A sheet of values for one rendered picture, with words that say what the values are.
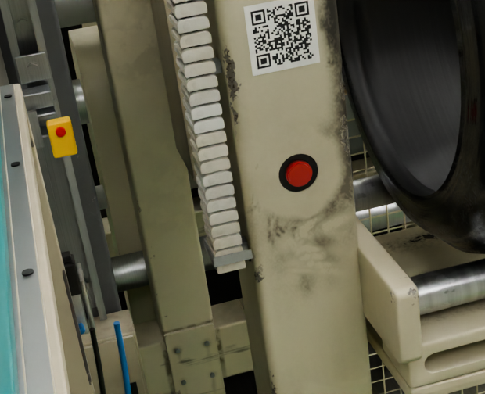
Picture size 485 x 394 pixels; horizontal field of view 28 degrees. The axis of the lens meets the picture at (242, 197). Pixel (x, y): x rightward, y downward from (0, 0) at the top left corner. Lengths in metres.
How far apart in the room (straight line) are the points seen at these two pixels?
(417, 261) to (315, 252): 0.30
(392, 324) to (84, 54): 0.94
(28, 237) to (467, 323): 0.70
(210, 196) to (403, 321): 0.25
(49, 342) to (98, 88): 1.36
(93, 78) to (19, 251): 1.27
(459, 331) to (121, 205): 0.92
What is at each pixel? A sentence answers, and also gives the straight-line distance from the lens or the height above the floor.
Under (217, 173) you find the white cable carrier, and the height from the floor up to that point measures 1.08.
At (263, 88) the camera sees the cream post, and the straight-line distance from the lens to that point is 1.05.
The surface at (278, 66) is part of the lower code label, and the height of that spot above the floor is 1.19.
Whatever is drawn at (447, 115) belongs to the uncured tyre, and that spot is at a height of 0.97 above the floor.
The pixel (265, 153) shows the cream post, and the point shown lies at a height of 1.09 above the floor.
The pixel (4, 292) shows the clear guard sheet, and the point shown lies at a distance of 0.50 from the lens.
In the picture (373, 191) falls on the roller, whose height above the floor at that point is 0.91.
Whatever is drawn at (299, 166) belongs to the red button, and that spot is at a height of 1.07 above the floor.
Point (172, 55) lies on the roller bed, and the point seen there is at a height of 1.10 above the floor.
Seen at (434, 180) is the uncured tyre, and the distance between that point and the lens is 1.37.
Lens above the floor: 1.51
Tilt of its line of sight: 25 degrees down
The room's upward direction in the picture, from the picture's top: 8 degrees counter-clockwise
